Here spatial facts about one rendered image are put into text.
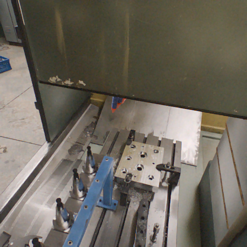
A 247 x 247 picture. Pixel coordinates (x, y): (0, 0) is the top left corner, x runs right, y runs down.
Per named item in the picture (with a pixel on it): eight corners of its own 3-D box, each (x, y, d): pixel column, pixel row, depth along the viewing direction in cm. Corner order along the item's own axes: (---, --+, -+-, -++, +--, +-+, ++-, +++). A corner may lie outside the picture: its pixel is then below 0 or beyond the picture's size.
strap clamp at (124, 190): (119, 205, 105) (120, 187, 96) (126, 183, 115) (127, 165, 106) (126, 207, 105) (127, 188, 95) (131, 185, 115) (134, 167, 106)
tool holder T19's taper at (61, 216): (65, 228, 63) (63, 216, 59) (52, 223, 64) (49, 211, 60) (72, 214, 67) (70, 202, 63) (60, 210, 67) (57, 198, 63)
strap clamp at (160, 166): (153, 179, 119) (157, 161, 109) (154, 175, 121) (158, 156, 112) (177, 185, 116) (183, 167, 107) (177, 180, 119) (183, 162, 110)
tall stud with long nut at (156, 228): (149, 241, 92) (153, 226, 84) (150, 235, 95) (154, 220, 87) (156, 243, 92) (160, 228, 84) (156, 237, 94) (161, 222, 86)
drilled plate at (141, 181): (114, 181, 111) (114, 175, 108) (127, 145, 134) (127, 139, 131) (157, 193, 107) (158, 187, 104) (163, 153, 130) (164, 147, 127)
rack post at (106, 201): (96, 206, 104) (94, 166, 86) (100, 196, 108) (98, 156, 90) (115, 211, 103) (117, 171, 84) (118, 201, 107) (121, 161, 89)
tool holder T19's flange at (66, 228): (67, 235, 64) (67, 231, 62) (49, 230, 65) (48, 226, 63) (77, 216, 69) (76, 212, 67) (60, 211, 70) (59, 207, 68)
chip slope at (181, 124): (82, 156, 167) (79, 132, 151) (108, 112, 219) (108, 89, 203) (197, 184, 152) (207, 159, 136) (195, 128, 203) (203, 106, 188)
